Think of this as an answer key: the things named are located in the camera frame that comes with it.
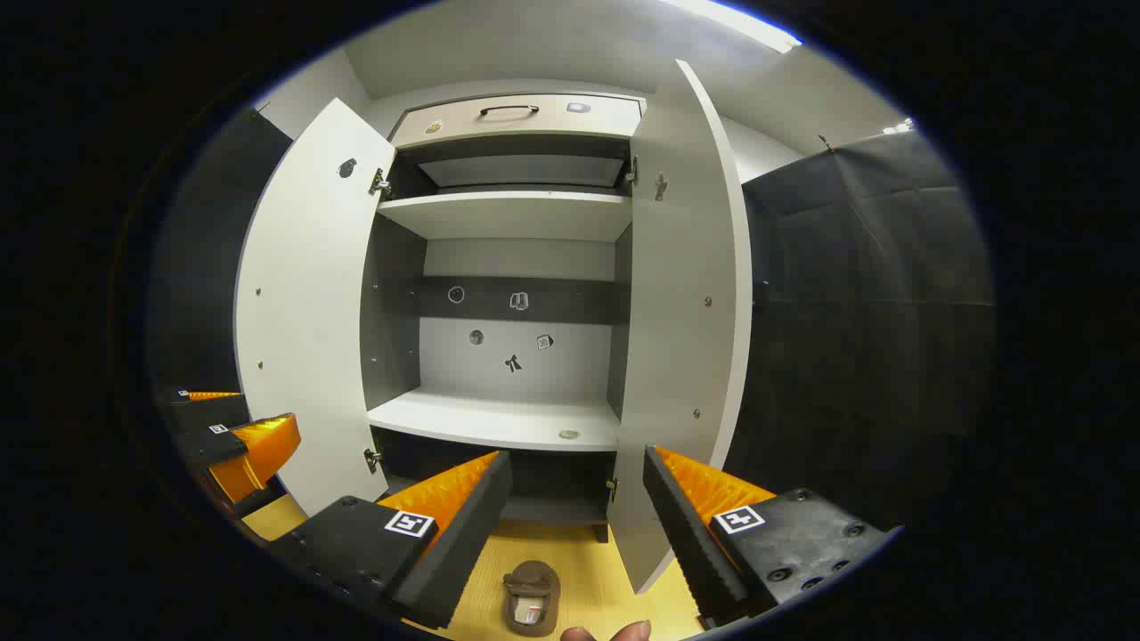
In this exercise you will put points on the ceiling light panel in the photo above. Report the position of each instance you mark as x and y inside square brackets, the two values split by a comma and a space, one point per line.
[739, 22]

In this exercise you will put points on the brown fuzzy shoe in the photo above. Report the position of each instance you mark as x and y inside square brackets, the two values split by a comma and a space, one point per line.
[525, 579]

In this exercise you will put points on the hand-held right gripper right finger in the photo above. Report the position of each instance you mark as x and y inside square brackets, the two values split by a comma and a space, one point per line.
[690, 547]

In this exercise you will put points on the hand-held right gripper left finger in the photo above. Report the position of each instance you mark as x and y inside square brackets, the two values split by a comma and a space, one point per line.
[454, 552]

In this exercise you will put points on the grey cabinet drawer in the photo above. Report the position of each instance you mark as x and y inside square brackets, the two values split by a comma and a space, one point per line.
[463, 129]

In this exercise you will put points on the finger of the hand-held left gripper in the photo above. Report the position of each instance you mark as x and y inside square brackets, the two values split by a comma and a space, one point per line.
[209, 450]
[209, 411]

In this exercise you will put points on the grey shoe cabinet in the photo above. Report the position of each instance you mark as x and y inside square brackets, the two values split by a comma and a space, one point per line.
[499, 418]

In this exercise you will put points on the black backdrop cloth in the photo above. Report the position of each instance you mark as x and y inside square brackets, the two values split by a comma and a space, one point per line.
[200, 267]
[873, 312]

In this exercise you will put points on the grey cabinet door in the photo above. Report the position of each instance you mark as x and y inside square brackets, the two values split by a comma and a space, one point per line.
[303, 312]
[677, 312]

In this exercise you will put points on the metal door hinge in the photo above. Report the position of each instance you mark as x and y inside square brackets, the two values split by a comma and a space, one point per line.
[371, 459]
[612, 490]
[631, 171]
[380, 184]

